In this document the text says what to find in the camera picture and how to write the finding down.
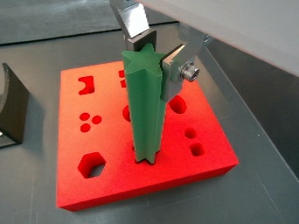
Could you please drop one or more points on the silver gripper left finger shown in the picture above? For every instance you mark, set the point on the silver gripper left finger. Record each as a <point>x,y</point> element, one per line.
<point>131,17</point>

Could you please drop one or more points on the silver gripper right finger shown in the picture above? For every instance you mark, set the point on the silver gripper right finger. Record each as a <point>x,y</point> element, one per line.
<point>178,62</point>

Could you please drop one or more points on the green star-shaped peg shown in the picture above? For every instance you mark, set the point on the green star-shaped peg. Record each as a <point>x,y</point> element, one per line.
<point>143,85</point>

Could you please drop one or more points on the red shape sorter block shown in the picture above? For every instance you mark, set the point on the red shape sorter block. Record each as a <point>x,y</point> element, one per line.
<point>98,170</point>

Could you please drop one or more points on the black curved holder stand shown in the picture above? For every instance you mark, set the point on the black curved holder stand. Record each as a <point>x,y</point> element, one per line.
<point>13,102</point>

